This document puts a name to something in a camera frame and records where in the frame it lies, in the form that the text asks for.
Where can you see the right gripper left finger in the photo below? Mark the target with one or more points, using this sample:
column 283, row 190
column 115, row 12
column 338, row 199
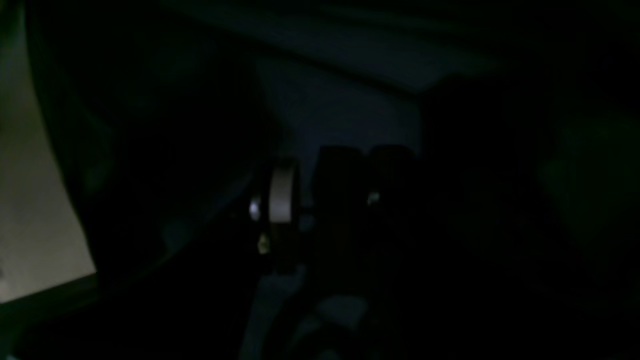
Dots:
column 275, row 208

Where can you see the black table cloth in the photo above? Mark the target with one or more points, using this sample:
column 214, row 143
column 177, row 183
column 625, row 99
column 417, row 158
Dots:
column 525, row 217

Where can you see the dark navy t-shirt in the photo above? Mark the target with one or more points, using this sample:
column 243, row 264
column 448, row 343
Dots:
column 344, row 72

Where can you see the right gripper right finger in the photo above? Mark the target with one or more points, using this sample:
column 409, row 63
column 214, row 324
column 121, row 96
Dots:
column 363, row 245

